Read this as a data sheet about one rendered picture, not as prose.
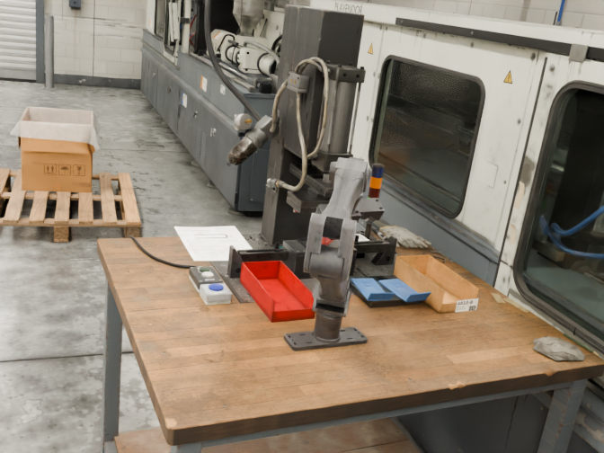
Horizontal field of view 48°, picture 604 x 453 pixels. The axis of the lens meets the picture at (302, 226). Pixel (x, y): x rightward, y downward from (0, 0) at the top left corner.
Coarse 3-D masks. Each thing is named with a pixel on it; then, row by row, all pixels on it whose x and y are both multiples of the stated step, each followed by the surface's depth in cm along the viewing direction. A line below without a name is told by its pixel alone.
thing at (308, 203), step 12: (300, 168) 211; (312, 168) 212; (312, 180) 196; (324, 180) 193; (288, 192) 196; (300, 192) 195; (312, 192) 194; (324, 192) 189; (300, 204) 188; (312, 204) 189
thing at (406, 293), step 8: (384, 280) 197; (392, 280) 198; (400, 280) 198; (392, 288) 192; (400, 288) 193; (408, 288) 194; (400, 296) 188; (408, 296) 188; (416, 296) 185; (424, 296) 187
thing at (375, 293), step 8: (352, 280) 194; (360, 280) 195; (368, 280) 195; (360, 288) 190; (368, 288) 190; (376, 288) 191; (368, 296) 185; (376, 296) 182; (384, 296) 183; (392, 296) 184
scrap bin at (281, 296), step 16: (256, 272) 190; (272, 272) 193; (288, 272) 187; (256, 288) 177; (272, 288) 187; (288, 288) 187; (304, 288) 178; (272, 304) 167; (288, 304) 179; (304, 304) 178; (272, 320) 168; (288, 320) 170
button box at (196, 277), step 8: (136, 240) 208; (152, 256) 197; (168, 264) 195; (176, 264) 194; (192, 272) 185; (200, 272) 184; (216, 272) 186; (192, 280) 185; (200, 280) 180; (208, 280) 181; (216, 280) 181
